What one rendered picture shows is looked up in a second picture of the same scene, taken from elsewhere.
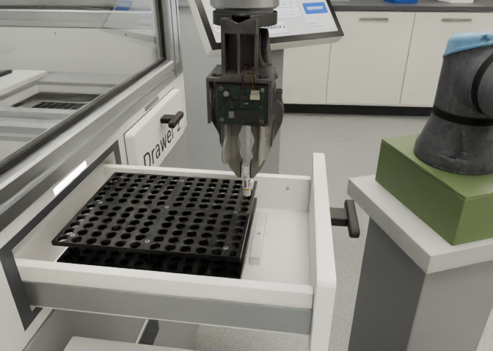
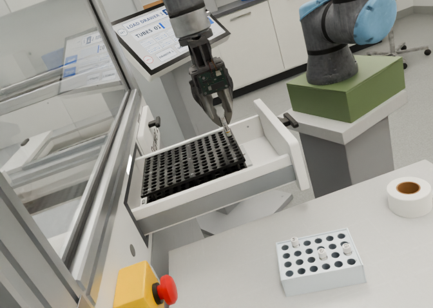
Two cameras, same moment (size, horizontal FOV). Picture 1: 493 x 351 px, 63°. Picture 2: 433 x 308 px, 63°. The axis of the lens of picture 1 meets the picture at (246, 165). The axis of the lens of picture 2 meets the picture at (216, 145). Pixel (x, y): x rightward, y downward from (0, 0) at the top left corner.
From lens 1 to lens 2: 29 cm
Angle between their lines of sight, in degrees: 7
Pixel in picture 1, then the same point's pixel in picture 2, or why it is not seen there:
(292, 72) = not seen: hidden behind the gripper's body
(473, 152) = (339, 66)
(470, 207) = (350, 96)
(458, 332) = not seen: hidden behind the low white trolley
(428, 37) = (283, 14)
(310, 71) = not seen: hidden behind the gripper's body
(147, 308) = (209, 205)
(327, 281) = (294, 142)
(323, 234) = (281, 128)
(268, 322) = (274, 182)
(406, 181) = (311, 100)
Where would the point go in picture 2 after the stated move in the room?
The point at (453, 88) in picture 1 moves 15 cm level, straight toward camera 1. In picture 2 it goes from (313, 35) to (315, 49)
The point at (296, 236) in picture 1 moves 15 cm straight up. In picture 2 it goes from (265, 148) to (248, 91)
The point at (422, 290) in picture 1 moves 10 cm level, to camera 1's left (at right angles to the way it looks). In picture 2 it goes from (347, 159) to (317, 173)
